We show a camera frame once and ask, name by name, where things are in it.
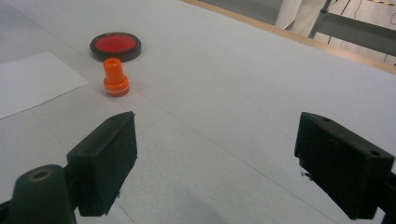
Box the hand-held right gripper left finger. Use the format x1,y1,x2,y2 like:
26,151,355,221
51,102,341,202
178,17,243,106
65,110,138,217

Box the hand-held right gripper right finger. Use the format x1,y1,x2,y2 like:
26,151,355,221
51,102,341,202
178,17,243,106
294,112,396,220

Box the orange stamp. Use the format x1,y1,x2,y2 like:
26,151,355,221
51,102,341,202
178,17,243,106
103,57,131,98

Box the round red ink pad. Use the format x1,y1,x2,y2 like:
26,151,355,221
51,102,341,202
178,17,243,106
89,32,142,63

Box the white paper sheet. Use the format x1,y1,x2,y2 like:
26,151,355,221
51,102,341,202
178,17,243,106
0,50,91,120

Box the large white table cover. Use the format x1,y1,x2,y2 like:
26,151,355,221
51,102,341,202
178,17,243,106
0,0,396,224

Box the wooden table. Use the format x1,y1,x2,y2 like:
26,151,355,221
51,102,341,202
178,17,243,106
180,0,396,76

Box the white metal desk frame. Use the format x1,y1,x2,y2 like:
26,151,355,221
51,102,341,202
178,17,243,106
307,0,396,59

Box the black floor cables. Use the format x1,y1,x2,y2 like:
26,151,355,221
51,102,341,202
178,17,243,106
326,0,396,63

